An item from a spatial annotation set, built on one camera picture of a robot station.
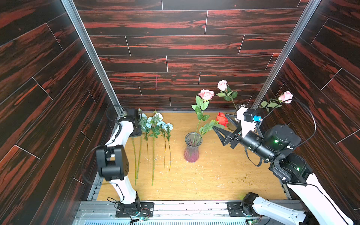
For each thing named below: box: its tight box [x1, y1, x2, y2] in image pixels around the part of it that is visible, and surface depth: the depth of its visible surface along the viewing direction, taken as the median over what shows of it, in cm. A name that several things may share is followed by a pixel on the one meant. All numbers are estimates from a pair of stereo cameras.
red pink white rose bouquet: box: [191, 89, 230, 144], surface depth 76 cm
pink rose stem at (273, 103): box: [257, 90, 293, 119], surface depth 75 cm
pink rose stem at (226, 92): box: [215, 79, 239, 111], surface depth 82 cm
